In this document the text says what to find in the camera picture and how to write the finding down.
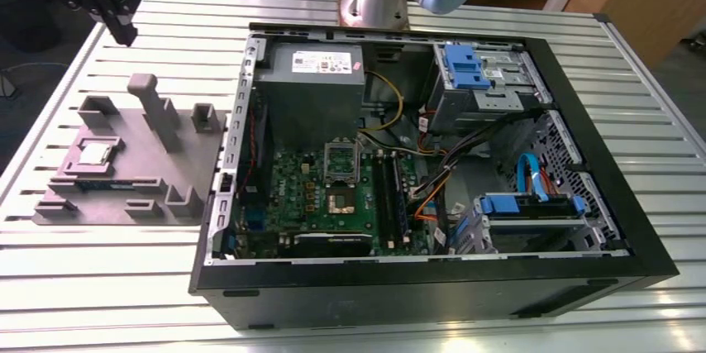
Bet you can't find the CPU with silver top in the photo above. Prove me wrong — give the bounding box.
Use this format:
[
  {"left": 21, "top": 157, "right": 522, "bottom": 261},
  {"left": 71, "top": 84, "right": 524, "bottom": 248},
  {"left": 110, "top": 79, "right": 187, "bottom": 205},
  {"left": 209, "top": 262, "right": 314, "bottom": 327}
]
[{"left": 77, "top": 142, "right": 114, "bottom": 165}]

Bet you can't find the black chair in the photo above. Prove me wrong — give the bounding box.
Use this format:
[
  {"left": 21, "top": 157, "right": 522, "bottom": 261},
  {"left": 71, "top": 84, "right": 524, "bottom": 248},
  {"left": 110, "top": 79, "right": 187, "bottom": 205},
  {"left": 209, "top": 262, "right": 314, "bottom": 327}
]
[{"left": 0, "top": 0, "right": 66, "bottom": 55}]

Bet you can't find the grey power supply unit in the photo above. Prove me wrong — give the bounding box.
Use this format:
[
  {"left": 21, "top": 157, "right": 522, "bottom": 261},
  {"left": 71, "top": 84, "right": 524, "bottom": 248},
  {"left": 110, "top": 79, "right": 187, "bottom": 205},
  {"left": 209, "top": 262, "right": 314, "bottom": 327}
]
[{"left": 254, "top": 41, "right": 369, "bottom": 145}]

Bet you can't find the RAM stick with blue label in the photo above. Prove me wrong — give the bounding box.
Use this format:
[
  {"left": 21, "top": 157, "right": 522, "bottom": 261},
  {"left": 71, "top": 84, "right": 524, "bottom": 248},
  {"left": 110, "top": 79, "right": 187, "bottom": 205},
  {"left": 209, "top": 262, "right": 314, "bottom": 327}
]
[{"left": 74, "top": 179, "right": 139, "bottom": 191}]

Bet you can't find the grey parts rack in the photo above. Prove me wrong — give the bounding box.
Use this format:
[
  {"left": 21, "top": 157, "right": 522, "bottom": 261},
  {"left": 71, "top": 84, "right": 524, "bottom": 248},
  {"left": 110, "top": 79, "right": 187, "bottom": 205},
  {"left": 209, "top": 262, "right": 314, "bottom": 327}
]
[{"left": 30, "top": 73, "right": 231, "bottom": 227}]

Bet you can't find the metal socket cover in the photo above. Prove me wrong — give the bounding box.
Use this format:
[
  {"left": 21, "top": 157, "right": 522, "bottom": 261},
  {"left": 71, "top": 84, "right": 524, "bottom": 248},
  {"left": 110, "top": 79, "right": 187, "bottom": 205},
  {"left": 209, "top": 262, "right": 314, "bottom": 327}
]
[{"left": 325, "top": 139, "right": 364, "bottom": 155}]

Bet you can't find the blue expansion slot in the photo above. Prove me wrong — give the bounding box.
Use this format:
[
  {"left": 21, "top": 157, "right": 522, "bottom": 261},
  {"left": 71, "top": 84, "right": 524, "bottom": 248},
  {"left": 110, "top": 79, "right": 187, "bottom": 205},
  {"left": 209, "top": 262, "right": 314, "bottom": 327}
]
[{"left": 246, "top": 208, "right": 266, "bottom": 233}]

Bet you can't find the black RAM slot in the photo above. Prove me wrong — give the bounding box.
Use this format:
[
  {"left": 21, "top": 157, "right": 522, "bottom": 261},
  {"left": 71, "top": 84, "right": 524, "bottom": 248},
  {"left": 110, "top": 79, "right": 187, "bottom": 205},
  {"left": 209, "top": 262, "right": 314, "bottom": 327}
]
[
  {"left": 393, "top": 151, "right": 416, "bottom": 245},
  {"left": 370, "top": 150, "right": 392, "bottom": 246},
  {"left": 377, "top": 150, "right": 398, "bottom": 246},
  {"left": 386, "top": 151, "right": 408, "bottom": 246}
]

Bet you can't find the green motherboard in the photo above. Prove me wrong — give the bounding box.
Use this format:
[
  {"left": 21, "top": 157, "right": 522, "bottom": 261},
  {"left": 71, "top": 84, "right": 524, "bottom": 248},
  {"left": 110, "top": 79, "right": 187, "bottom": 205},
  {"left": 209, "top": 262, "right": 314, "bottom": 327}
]
[{"left": 237, "top": 137, "right": 437, "bottom": 259}]

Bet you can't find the metal drive cage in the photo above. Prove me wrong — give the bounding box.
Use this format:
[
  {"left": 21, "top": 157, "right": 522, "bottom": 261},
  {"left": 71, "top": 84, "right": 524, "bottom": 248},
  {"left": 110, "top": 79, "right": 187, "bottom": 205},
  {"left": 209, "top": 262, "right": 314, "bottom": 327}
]
[{"left": 429, "top": 41, "right": 556, "bottom": 135}]

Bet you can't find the black graphics card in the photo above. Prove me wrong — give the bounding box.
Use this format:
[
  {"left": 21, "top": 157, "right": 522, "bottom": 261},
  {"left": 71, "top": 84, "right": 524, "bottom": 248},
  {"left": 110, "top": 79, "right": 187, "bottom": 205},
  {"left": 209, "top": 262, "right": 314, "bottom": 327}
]
[{"left": 275, "top": 231, "right": 377, "bottom": 259}]

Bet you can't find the black disk blue carrier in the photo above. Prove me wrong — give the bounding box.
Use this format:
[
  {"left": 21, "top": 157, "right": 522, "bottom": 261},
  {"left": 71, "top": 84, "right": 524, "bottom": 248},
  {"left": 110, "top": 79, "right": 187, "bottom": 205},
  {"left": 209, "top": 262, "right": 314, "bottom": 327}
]
[{"left": 474, "top": 192, "right": 589, "bottom": 222}]

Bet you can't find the black PC case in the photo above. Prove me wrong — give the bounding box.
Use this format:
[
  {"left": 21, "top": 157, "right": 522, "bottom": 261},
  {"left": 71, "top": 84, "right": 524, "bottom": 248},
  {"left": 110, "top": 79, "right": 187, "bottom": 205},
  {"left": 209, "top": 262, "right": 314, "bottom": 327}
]
[{"left": 187, "top": 21, "right": 681, "bottom": 332}]

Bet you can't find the metal disk bay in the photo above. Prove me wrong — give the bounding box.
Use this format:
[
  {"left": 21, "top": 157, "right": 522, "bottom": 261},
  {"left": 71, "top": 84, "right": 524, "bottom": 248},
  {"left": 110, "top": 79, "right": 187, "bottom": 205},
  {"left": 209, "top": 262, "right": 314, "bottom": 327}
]
[{"left": 456, "top": 216, "right": 620, "bottom": 255}]

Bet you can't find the yellow black wire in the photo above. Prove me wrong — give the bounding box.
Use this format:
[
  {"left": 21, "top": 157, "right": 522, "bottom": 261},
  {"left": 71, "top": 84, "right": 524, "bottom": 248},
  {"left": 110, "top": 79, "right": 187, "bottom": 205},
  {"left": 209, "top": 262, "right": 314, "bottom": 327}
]
[{"left": 361, "top": 69, "right": 408, "bottom": 133}]

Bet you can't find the blue plastic drive bracket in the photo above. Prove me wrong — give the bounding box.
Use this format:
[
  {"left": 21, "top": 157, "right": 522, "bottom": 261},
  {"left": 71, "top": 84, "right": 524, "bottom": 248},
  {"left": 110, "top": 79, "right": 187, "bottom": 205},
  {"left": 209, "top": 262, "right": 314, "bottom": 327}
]
[{"left": 444, "top": 44, "right": 493, "bottom": 90}]

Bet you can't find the black cable bundle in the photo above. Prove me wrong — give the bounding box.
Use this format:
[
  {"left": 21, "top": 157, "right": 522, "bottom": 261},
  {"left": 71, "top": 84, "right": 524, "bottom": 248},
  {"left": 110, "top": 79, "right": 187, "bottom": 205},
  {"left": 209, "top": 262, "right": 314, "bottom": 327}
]
[{"left": 410, "top": 107, "right": 553, "bottom": 205}]

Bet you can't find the orange wire bundle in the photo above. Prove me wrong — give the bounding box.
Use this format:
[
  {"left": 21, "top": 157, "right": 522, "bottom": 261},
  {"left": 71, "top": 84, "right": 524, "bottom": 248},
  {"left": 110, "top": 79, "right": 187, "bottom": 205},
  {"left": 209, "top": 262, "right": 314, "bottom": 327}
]
[{"left": 412, "top": 181, "right": 449, "bottom": 224}]

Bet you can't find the blue wire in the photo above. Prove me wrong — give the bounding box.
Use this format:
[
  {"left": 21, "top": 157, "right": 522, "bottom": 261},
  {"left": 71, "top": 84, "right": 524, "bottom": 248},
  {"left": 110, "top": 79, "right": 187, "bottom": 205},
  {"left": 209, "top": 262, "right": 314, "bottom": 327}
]
[{"left": 518, "top": 153, "right": 553, "bottom": 201}]

